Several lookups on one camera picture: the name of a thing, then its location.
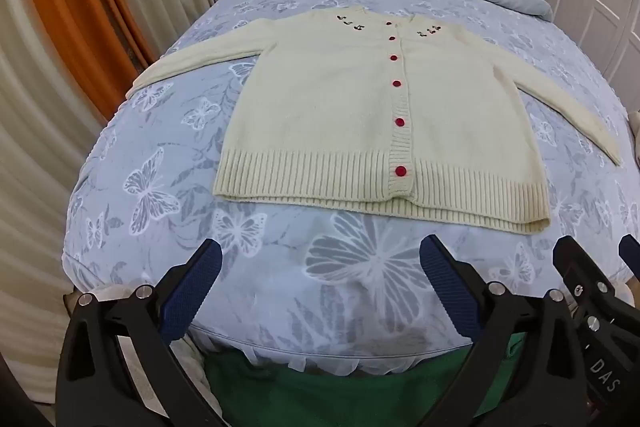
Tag orange curtain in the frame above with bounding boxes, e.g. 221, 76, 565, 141
12, 0, 157, 120

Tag cream knit cardigan red buttons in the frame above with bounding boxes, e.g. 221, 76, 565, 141
125, 7, 623, 235

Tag butterfly print bed sheet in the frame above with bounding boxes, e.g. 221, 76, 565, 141
60, 0, 640, 375

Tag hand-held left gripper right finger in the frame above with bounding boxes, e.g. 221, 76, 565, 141
419, 234, 601, 427

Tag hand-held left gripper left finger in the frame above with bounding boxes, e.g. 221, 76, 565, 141
56, 238, 236, 427

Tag green garment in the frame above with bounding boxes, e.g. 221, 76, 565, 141
205, 332, 531, 427

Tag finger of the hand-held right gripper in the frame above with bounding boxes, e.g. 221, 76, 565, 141
552, 236, 622, 314
618, 234, 640, 282

